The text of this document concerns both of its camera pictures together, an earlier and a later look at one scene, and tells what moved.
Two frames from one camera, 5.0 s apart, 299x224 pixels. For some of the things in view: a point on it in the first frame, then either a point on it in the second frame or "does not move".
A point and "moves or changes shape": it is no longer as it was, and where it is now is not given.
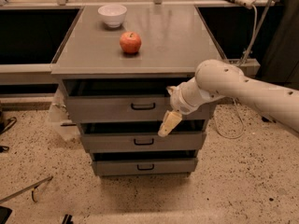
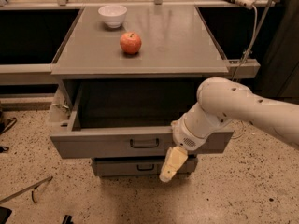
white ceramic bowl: x=112 y=14 does not move
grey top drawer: x=126 y=108 moves or changes shape
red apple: x=130 y=42 does not move
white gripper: x=177 y=99 -> x=184 y=135
